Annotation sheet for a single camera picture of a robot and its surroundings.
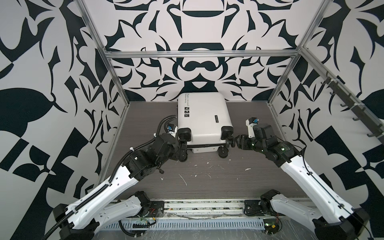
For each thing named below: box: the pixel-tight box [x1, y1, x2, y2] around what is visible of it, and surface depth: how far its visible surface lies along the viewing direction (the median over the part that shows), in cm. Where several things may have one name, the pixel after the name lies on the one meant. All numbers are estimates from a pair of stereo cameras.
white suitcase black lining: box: [177, 92, 236, 162], surface depth 86 cm
